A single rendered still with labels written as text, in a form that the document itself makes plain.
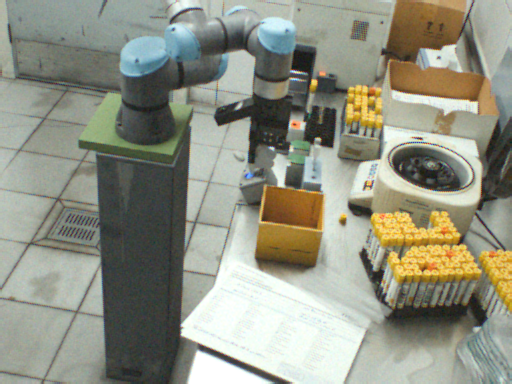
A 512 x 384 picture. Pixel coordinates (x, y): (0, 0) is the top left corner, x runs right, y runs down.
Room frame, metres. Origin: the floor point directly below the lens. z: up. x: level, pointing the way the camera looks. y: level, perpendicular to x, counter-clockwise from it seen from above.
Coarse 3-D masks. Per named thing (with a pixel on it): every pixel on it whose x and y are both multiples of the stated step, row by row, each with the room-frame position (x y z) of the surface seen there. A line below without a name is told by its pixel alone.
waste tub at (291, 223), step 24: (264, 192) 1.16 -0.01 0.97; (288, 192) 1.19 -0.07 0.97; (312, 192) 1.19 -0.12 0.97; (264, 216) 1.19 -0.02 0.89; (288, 216) 1.19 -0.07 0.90; (312, 216) 1.19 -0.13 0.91; (264, 240) 1.06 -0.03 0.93; (288, 240) 1.06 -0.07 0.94; (312, 240) 1.06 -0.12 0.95; (312, 264) 1.06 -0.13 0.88
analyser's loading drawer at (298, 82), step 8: (296, 72) 1.81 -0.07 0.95; (304, 72) 1.88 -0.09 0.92; (296, 80) 1.77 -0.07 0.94; (304, 80) 1.81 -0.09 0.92; (288, 88) 1.77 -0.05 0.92; (296, 88) 1.77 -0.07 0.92; (304, 88) 1.76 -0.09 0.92; (296, 96) 1.71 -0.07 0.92; (304, 96) 1.71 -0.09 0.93; (296, 104) 1.71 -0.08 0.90; (304, 104) 1.71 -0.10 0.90
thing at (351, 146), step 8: (344, 104) 1.66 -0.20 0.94; (352, 104) 1.67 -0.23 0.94; (344, 112) 1.62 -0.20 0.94; (344, 136) 1.50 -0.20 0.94; (352, 136) 1.50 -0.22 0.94; (360, 136) 1.50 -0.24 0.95; (344, 144) 1.50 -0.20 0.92; (352, 144) 1.50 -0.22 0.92; (360, 144) 1.50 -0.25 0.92; (368, 144) 1.49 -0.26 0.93; (376, 144) 1.49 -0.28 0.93; (344, 152) 1.50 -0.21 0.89; (352, 152) 1.50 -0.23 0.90; (360, 152) 1.49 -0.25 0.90; (368, 152) 1.49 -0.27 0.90; (376, 152) 1.49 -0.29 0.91; (368, 160) 1.49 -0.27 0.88
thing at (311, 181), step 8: (312, 160) 1.31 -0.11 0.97; (320, 160) 1.32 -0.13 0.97; (304, 168) 1.29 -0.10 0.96; (320, 168) 1.28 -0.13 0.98; (304, 176) 1.25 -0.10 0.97; (312, 176) 1.25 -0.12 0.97; (320, 176) 1.25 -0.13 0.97; (304, 184) 1.23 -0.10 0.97; (312, 184) 1.22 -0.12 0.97; (320, 184) 1.22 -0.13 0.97; (320, 192) 1.32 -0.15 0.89
